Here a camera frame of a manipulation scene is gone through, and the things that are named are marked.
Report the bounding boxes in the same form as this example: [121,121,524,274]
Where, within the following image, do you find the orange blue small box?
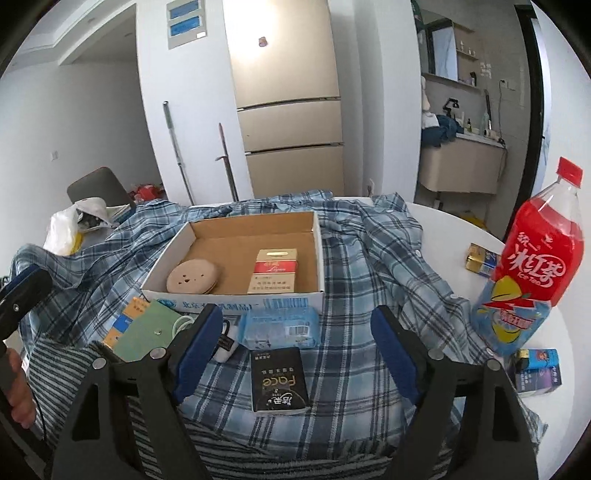
[103,297,149,350]

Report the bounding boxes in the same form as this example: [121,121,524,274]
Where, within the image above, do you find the green felt pouch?
[113,302,181,362]

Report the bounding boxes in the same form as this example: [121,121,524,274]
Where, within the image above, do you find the round beige case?
[166,259,219,295]

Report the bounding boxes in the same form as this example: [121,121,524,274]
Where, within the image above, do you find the black Face tissue pack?
[250,347,311,415]

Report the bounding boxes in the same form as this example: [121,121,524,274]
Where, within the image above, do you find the blue tissue pack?
[238,307,321,350]

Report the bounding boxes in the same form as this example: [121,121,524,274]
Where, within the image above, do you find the red gold cigarette pack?
[247,249,297,294]

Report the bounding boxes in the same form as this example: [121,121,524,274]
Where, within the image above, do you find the person's left hand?
[6,348,36,429]

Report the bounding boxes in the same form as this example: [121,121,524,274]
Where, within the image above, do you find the white plastic bag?
[43,197,113,256]

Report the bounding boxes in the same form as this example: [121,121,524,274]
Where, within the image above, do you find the blue purple small box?
[511,349,562,395]

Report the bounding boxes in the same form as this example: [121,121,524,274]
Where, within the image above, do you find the grey chair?
[66,167,134,207]

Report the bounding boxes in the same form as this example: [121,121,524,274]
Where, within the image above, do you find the red bag on floor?
[128,184,165,203]

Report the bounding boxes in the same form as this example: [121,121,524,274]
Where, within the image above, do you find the gold blue small box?
[465,243,500,278]

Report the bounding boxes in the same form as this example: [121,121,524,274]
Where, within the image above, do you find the red iced tea bottle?
[470,157,584,357]

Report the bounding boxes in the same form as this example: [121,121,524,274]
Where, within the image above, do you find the blue plaid shirt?
[11,188,548,462]

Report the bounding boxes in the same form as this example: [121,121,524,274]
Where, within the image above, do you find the cardboard box tray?
[141,211,325,315]

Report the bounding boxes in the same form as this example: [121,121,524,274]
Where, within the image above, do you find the blue clothes on vanity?
[421,112,464,148]

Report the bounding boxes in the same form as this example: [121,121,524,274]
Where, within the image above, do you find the gold three-door refrigerator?
[223,1,344,198]

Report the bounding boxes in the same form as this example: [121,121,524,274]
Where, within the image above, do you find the bathroom mirror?
[424,11,459,81]

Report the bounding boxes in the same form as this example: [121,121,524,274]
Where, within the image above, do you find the grey mop handle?
[162,100,194,205]

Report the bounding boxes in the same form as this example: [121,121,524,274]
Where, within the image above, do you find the dark broom handle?
[216,123,239,202]

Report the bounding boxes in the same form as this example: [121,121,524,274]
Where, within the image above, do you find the grey wall panel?
[166,0,207,49]

